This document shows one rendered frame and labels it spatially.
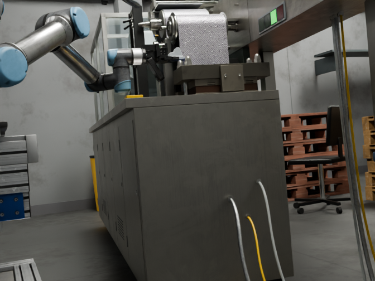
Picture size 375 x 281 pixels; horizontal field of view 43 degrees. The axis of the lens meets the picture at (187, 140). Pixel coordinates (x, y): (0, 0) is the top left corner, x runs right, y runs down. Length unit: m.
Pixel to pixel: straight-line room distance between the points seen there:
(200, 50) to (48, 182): 3.87
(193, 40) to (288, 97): 4.86
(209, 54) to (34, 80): 3.83
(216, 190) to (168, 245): 0.29
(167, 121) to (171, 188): 0.27
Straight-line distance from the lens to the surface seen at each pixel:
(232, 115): 1.97
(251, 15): 2.22
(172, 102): 1.90
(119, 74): 2.11
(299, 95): 7.14
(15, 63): 1.54
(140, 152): 1.87
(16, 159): 1.59
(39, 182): 5.80
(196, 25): 2.26
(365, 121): 4.93
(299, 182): 5.13
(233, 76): 2.04
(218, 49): 2.27
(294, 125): 5.10
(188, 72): 2.00
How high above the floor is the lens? 0.71
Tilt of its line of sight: level
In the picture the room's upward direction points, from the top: 5 degrees counter-clockwise
